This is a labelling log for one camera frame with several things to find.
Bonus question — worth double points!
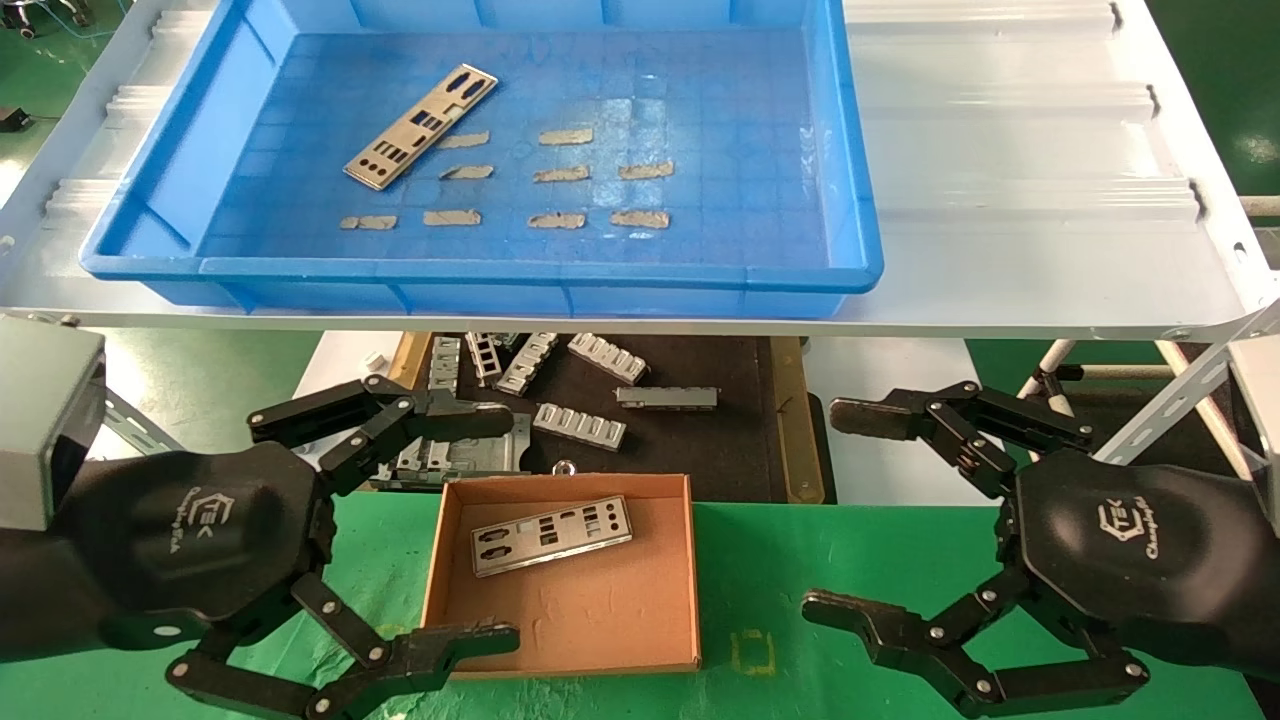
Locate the white pipe frame black joints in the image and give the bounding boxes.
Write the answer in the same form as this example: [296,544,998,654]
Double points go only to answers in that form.
[1015,340,1166,446]

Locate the white metal shelf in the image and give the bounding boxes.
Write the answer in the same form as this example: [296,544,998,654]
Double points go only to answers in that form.
[0,0,1280,341]

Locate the silver shield plate round holes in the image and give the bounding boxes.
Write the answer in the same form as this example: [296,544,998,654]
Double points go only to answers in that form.
[343,63,499,191]

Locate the green cloth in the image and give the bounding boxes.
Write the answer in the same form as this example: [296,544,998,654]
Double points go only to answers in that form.
[0,483,1271,720]

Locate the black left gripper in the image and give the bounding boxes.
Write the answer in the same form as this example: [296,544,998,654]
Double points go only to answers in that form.
[0,375,521,720]

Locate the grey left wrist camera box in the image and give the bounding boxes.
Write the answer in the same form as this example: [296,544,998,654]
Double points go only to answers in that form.
[0,318,107,531]

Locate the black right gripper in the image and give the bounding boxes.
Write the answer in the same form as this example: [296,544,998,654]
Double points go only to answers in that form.
[800,380,1280,720]

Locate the black office chair base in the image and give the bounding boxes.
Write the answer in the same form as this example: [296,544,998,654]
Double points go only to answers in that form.
[0,0,96,39]

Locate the black mat wooden frame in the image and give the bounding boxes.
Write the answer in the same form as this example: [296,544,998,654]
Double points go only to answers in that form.
[345,333,827,506]

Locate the blue plastic tray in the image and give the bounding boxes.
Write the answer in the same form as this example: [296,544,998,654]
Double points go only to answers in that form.
[80,0,885,319]

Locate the brown cardboard box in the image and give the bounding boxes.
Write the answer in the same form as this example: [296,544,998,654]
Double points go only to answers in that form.
[417,473,703,676]

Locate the silver slotted shield plate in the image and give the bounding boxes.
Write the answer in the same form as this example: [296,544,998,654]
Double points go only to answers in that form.
[472,496,634,579]

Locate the grey slotted metal bracket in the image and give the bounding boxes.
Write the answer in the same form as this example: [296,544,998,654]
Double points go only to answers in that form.
[428,336,463,396]
[532,402,628,451]
[567,333,649,385]
[465,333,504,388]
[497,333,561,397]

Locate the perforated metal angle brace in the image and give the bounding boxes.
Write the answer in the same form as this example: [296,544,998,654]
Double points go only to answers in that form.
[100,385,191,456]
[1095,300,1280,466]

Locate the large grey metal chassis plate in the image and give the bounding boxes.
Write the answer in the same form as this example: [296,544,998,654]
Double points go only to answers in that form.
[380,400,534,486]

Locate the grey closed metal bar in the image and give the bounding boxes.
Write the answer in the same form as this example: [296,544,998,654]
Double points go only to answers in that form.
[615,386,720,411]

